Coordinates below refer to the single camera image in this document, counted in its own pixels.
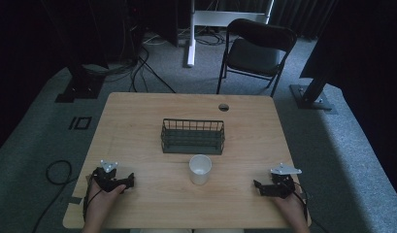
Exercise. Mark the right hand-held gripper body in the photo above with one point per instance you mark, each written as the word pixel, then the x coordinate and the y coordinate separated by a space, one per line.
pixel 281 184

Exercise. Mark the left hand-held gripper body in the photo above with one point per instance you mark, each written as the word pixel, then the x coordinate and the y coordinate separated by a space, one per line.
pixel 105 179

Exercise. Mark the person's left hand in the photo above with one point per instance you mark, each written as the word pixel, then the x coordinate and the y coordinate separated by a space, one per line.
pixel 100 202

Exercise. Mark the person's right hand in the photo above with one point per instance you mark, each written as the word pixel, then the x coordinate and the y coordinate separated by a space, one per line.
pixel 291 210

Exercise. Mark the white cup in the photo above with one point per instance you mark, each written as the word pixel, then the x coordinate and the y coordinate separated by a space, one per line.
pixel 200 170

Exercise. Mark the black stand with bolted base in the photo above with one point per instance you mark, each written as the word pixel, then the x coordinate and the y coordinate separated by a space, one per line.
pixel 311 93

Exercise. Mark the black folding chair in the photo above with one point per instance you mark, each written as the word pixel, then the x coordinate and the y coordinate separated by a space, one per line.
pixel 254 55

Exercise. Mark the black stand with base plate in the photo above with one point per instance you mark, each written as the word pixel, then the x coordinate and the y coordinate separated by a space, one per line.
pixel 79 85

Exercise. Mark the white desk frame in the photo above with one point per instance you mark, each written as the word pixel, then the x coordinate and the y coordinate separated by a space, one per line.
pixel 194 32

